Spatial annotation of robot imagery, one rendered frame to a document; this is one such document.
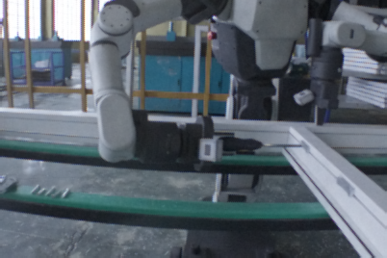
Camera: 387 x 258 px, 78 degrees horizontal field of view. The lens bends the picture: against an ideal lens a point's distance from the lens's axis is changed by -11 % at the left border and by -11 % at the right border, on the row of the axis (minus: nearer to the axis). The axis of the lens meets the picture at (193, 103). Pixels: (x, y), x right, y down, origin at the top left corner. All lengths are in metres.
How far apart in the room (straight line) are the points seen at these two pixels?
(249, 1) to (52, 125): 0.66
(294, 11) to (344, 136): 0.39
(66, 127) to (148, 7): 0.41
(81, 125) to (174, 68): 3.55
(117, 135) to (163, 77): 3.83
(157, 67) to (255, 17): 3.61
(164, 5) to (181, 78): 3.63
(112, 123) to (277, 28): 0.54
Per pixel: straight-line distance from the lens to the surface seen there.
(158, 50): 4.25
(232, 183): 1.15
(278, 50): 0.83
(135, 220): 0.49
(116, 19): 0.60
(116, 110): 0.50
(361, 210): 0.48
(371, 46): 0.87
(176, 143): 0.52
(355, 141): 0.87
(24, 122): 0.88
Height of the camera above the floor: 1.14
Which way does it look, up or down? 12 degrees down
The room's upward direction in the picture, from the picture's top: 3 degrees clockwise
